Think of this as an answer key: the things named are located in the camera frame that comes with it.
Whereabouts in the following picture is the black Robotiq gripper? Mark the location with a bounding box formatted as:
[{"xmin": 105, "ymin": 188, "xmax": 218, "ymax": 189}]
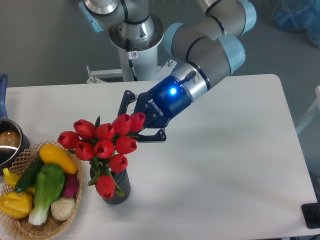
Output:
[{"xmin": 117, "ymin": 74, "xmax": 194, "ymax": 143}]

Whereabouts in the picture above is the red tulip bouquet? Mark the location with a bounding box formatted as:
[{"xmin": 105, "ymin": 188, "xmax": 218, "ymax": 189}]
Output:
[{"xmin": 57, "ymin": 112, "xmax": 146, "ymax": 198}]

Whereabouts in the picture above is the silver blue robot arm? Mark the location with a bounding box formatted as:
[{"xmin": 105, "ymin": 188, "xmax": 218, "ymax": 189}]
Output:
[{"xmin": 78, "ymin": 0, "xmax": 257, "ymax": 142}]

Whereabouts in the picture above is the dark grey ribbed vase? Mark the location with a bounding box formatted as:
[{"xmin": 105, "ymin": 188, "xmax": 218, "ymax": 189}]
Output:
[{"xmin": 100, "ymin": 169, "xmax": 131, "ymax": 205}]

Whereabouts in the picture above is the yellow squash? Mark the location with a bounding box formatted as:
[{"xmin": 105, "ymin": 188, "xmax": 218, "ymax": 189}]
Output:
[{"xmin": 39, "ymin": 144, "xmax": 78, "ymax": 175}]

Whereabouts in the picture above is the purple red radish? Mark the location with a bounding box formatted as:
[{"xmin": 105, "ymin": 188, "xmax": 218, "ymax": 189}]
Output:
[{"xmin": 62, "ymin": 175, "xmax": 80, "ymax": 198}]

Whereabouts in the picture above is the green bok choy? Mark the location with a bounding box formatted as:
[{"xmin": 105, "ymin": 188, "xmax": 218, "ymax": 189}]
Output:
[{"xmin": 28, "ymin": 163, "xmax": 65, "ymax": 226}]

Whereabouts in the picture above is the white garlic bulb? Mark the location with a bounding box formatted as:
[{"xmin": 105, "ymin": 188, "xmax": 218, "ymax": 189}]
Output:
[{"xmin": 50, "ymin": 197, "xmax": 75, "ymax": 221}]

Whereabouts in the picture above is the dark green cucumber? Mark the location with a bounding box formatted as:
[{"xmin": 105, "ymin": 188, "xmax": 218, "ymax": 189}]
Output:
[{"xmin": 14, "ymin": 155, "xmax": 45, "ymax": 193}]

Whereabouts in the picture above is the small yellow gourd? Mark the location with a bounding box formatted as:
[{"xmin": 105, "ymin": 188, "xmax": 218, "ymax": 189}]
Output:
[{"xmin": 3, "ymin": 167, "xmax": 35, "ymax": 196}]

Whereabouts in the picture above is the orange yellow pumpkin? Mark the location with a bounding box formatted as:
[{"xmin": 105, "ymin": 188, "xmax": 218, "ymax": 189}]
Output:
[{"xmin": 0, "ymin": 192, "xmax": 33, "ymax": 219}]

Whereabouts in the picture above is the woven wicker basket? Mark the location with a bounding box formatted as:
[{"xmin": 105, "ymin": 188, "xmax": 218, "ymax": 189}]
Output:
[{"xmin": 0, "ymin": 141, "xmax": 83, "ymax": 240}]

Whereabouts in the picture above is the blue plastic bag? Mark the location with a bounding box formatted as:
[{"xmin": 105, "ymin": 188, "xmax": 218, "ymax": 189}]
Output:
[{"xmin": 272, "ymin": 0, "xmax": 320, "ymax": 47}]

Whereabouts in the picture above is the black device at edge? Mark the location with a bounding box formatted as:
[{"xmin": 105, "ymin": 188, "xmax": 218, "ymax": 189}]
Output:
[{"xmin": 301, "ymin": 202, "xmax": 320, "ymax": 229}]

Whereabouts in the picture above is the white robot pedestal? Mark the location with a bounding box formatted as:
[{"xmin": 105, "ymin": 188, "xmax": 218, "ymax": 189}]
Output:
[{"xmin": 108, "ymin": 13, "xmax": 164, "ymax": 75}]

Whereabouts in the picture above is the white metal table frame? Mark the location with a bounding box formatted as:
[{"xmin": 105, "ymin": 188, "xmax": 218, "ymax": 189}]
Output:
[{"xmin": 86, "ymin": 59, "xmax": 177, "ymax": 84}]

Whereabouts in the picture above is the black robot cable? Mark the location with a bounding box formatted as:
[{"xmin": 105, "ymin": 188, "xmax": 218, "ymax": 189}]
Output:
[{"xmin": 126, "ymin": 39, "xmax": 139, "ymax": 82}]

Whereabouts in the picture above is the blue handled saucepan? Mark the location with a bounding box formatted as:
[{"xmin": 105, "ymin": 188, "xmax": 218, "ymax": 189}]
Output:
[{"xmin": 0, "ymin": 73, "xmax": 30, "ymax": 176}]

